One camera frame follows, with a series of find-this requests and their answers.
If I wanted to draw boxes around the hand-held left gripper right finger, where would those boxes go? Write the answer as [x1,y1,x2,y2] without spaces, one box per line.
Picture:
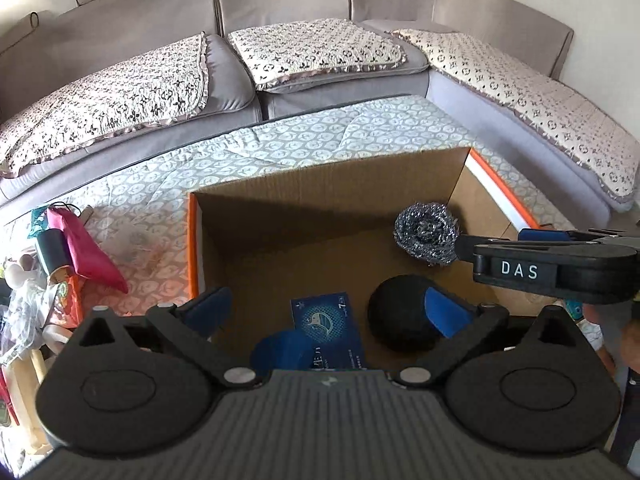
[396,286,584,389]

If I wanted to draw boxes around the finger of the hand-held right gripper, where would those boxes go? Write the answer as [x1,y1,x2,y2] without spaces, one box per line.
[454,234,522,265]
[517,227,640,251]

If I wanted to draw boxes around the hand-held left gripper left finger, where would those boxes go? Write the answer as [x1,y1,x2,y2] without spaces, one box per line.
[69,286,263,389]

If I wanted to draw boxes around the blue round pad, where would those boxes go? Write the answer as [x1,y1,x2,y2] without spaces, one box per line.
[250,332,315,372]

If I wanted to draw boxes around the steel wool scourer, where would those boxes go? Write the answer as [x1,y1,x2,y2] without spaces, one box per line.
[393,202,461,265]

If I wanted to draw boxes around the orange snack packet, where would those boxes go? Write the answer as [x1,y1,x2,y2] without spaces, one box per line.
[47,267,86,331]

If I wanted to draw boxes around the white plastic tube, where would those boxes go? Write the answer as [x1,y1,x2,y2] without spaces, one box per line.
[10,345,53,456]

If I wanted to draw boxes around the clear plastic bag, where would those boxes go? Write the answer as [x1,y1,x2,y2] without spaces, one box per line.
[0,280,56,366]

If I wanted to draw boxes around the pink cloth bag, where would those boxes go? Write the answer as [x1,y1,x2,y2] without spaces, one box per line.
[46,207,130,295]

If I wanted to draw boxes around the blue printed packet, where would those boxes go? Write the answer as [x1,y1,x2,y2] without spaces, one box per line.
[290,291,368,372]

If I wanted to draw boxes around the grey sofa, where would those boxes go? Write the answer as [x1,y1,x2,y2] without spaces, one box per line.
[0,0,640,216]

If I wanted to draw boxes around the black ball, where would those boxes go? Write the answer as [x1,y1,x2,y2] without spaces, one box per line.
[367,274,451,353]

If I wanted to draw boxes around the orange cardboard box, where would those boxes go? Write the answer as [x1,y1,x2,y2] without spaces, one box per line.
[187,147,576,375]

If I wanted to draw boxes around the clear plastic wrapper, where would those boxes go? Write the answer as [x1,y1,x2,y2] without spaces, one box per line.
[117,230,166,273]

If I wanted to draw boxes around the patterned cushion cover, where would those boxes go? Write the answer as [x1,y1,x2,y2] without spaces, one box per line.
[227,18,407,92]
[391,28,638,213]
[0,31,210,179]

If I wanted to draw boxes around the dark blue cylinder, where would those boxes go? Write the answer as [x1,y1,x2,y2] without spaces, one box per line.
[36,228,71,273]

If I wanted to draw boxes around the quilted leaf-print blanket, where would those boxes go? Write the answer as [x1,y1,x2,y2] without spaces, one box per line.
[0,94,576,461]

